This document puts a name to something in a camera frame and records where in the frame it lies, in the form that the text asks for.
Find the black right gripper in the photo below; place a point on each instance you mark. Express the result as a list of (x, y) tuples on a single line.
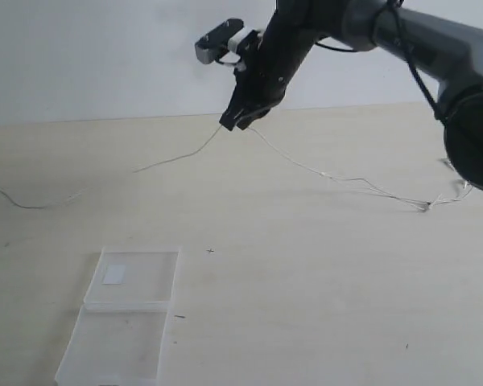
[(286, 41)]

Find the white wired earphones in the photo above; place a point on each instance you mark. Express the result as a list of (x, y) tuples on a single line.
[(463, 188)]

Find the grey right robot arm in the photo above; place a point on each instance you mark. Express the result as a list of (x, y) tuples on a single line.
[(449, 52)]

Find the clear plastic storage case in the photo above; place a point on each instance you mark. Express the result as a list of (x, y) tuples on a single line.
[(120, 332)]

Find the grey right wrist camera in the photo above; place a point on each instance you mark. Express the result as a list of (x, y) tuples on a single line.
[(228, 44)]

